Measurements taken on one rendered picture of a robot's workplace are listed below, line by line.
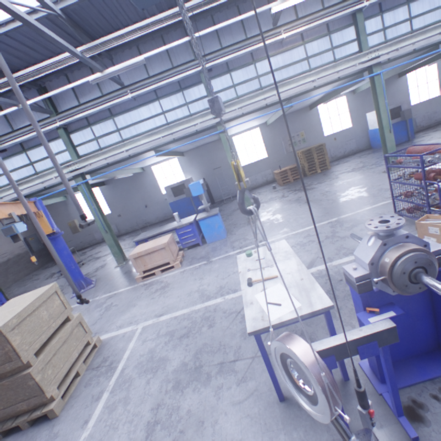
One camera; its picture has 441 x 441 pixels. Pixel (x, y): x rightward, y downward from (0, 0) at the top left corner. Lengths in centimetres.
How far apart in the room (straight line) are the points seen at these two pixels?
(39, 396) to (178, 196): 941
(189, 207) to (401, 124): 1135
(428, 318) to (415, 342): 25
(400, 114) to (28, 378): 1499
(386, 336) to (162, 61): 844
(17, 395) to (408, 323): 445
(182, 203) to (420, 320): 1072
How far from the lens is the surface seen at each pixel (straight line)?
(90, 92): 932
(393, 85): 1619
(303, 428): 266
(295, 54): 888
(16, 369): 427
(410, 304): 259
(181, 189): 1194
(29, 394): 437
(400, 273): 196
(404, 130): 1447
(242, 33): 876
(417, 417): 269
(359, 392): 138
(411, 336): 280
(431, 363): 295
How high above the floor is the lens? 227
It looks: 13 degrees down
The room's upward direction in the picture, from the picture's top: 20 degrees counter-clockwise
